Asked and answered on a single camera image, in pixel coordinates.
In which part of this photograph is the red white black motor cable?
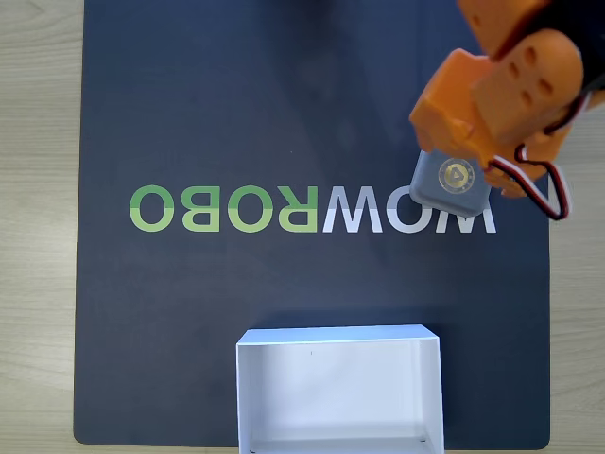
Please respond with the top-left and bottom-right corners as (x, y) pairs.
(486, 92), (605, 222)

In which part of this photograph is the wrist camera with orange mount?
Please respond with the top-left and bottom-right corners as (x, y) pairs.
(408, 49), (493, 166)

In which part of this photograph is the white open cardboard box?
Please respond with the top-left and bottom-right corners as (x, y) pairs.
(235, 323), (445, 454)

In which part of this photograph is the grey case with gold emblem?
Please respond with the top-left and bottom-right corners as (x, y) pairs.
(408, 150), (497, 218)

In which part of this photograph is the dark mat with WOWROBO logo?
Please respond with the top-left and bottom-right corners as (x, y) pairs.
(73, 0), (552, 448)

